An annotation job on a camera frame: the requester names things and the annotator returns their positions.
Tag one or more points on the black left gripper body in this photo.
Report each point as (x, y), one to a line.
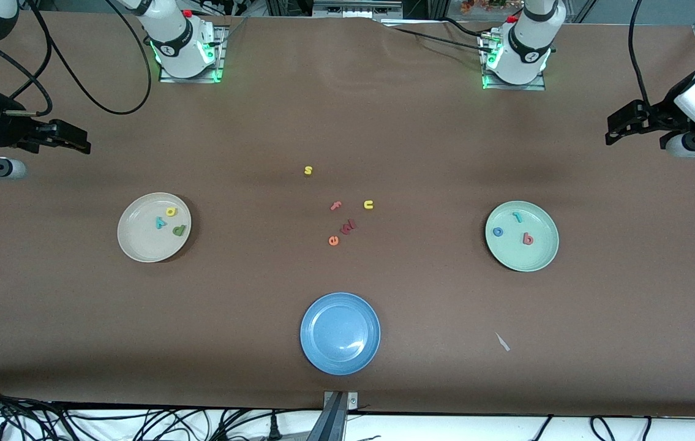
(661, 117)

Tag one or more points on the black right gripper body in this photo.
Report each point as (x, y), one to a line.
(9, 130)

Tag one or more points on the teal letter y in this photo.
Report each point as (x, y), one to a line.
(161, 223)

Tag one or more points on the green letter d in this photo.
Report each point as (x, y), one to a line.
(179, 230)

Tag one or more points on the pink letter b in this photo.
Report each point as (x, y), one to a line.
(528, 239)

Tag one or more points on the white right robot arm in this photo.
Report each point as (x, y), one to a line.
(179, 46)

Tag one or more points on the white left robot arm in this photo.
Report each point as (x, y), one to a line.
(528, 49)

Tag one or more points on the beige brown plate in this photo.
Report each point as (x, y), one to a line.
(145, 242)

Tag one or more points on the brown table cover sheet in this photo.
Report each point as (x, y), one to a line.
(78, 306)

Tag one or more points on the light green plate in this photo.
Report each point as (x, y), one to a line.
(522, 254)

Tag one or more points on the orange artificial flowers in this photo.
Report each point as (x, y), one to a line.
(488, 5)

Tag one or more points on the small white paper scrap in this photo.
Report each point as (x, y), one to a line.
(502, 342)

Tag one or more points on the pink letter f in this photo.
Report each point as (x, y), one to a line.
(335, 206)

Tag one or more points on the dark red letter w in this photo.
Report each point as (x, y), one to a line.
(348, 227)

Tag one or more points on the grey metal equipment box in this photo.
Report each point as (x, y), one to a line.
(356, 7)

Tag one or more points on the blue plate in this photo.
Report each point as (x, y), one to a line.
(340, 334)

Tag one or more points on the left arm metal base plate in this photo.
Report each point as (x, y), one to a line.
(512, 87)

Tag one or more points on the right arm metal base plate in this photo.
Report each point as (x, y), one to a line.
(191, 80)

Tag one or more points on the grey metal camera mount bracket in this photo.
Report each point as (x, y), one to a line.
(340, 404)

